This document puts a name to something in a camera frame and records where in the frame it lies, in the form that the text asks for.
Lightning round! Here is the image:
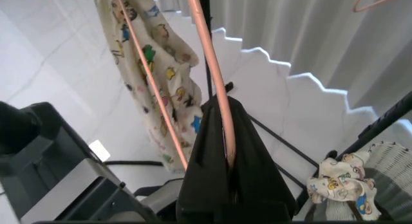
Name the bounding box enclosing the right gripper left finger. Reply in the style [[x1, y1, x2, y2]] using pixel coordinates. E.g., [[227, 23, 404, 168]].
[[175, 95, 233, 219]]

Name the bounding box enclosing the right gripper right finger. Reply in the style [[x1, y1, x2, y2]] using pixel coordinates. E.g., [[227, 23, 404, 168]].
[[227, 95, 299, 219]]

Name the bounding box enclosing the cream printed garment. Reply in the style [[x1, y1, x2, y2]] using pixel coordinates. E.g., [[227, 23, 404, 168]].
[[93, 0, 204, 173], [306, 149, 382, 220]]

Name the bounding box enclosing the pink clothes hanger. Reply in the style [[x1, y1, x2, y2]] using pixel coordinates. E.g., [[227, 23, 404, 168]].
[[352, 0, 410, 14], [115, 0, 238, 172]]

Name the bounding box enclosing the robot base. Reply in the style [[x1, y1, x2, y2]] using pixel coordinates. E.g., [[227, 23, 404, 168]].
[[0, 100, 186, 223]]

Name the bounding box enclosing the black clothes rack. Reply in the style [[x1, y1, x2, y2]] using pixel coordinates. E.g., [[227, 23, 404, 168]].
[[198, 0, 412, 192]]

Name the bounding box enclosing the white laundry basket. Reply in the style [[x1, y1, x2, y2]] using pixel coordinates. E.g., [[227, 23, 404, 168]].
[[304, 142, 412, 222]]

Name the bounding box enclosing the white curtain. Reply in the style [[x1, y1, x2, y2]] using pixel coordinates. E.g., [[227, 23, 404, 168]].
[[154, 0, 412, 113]]

